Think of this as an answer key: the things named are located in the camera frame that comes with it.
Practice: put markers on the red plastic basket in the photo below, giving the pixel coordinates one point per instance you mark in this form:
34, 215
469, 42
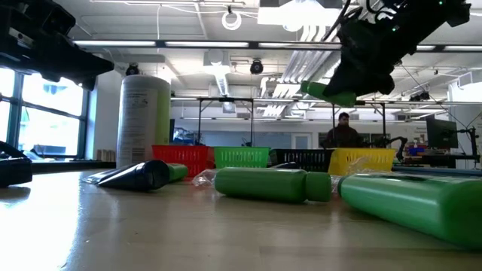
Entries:
180, 156

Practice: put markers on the black aluminium table frame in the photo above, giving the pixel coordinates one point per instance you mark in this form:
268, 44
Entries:
75, 166

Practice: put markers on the white green wipes canister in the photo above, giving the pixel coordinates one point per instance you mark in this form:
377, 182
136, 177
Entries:
139, 120

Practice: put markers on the small wooden blocks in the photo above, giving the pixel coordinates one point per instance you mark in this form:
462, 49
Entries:
106, 155

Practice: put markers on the green plastic basket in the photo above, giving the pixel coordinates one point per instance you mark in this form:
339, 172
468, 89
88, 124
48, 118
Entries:
241, 157

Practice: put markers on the black round ceiling spotlight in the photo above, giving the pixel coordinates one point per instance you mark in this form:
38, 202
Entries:
132, 70
256, 67

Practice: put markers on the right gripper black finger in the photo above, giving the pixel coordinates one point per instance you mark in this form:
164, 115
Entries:
346, 84
380, 84

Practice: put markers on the black plastic basket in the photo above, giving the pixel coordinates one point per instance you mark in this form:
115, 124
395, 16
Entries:
301, 158

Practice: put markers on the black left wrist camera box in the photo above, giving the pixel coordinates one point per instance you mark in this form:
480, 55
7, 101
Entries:
56, 19

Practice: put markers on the person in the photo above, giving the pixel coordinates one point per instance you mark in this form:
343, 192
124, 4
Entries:
342, 135

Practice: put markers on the black background desk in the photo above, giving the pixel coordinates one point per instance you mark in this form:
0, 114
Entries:
452, 158

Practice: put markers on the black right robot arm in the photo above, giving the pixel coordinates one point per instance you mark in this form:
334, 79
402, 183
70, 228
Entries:
425, 19

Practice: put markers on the black background frame stand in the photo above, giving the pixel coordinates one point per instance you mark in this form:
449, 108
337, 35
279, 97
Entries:
383, 124
226, 99

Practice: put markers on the black background robot arm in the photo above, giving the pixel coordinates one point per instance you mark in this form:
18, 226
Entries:
401, 142

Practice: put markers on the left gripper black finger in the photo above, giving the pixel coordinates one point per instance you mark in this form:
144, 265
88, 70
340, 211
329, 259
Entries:
86, 62
81, 81

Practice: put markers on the long ceiling light bar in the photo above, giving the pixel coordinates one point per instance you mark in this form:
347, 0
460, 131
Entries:
207, 44

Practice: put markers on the black computer monitor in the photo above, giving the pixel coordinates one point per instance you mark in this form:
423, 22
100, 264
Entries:
442, 133

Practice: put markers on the yellow plastic basket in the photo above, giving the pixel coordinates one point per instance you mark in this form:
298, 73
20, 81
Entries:
339, 160

